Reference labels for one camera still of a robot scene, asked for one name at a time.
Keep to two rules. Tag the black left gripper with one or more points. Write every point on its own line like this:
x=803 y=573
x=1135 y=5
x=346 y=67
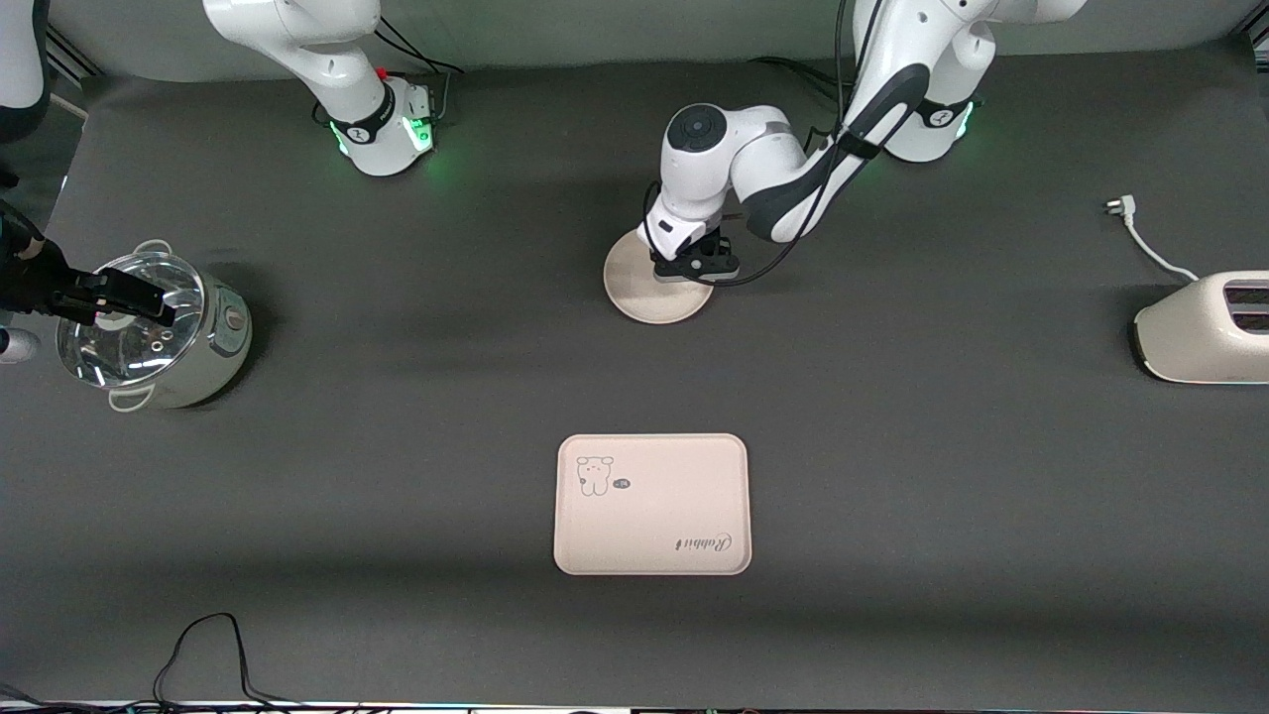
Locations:
x=709 y=247

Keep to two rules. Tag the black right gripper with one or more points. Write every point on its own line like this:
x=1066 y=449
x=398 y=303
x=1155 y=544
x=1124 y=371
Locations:
x=42 y=281

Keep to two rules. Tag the glass pot lid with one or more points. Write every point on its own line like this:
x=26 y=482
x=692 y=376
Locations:
x=129 y=357

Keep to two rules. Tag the round cream plate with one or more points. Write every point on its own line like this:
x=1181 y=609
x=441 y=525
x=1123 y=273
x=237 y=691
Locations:
x=634 y=293

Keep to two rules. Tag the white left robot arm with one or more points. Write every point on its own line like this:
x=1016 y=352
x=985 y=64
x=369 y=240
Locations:
x=773 y=159

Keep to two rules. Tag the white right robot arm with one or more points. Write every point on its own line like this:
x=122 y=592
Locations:
x=327 y=59

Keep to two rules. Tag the cream rabbit print tray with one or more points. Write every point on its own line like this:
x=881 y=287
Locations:
x=654 y=516

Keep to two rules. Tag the pale green electric pot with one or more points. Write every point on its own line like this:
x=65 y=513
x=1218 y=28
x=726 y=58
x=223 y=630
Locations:
x=213 y=347

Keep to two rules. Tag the cream toaster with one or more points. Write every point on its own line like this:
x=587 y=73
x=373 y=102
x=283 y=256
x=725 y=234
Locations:
x=1200 y=337

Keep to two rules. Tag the aluminium frame rail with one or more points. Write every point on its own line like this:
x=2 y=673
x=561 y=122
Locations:
x=71 y=55

